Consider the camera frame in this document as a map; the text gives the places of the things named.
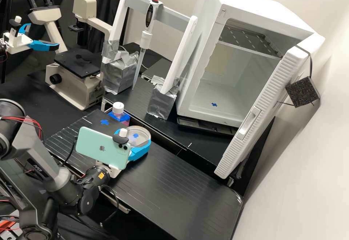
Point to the black platform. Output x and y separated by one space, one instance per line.
177 191
68 136
158 68
141 106

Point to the white pipette stand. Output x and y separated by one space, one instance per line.
180 60

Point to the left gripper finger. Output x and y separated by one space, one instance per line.
41 45
24 27

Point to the small bottle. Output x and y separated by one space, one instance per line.
119 109

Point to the pipette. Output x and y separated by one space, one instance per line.
150 13

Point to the cream microscope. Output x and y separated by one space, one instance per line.
73 84

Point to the petri dish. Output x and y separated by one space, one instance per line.
143 135

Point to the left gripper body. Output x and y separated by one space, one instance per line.
21 45

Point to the right wrist camera phone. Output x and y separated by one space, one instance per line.
95 144

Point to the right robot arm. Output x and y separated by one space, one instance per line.
54 174

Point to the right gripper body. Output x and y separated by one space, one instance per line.
114 172

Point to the incubator door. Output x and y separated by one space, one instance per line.
259 114

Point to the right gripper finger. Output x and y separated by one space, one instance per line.
118 131
140 152

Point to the white incubator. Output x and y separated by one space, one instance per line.
212 19

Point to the blue bottle holder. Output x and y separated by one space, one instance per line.
126 120

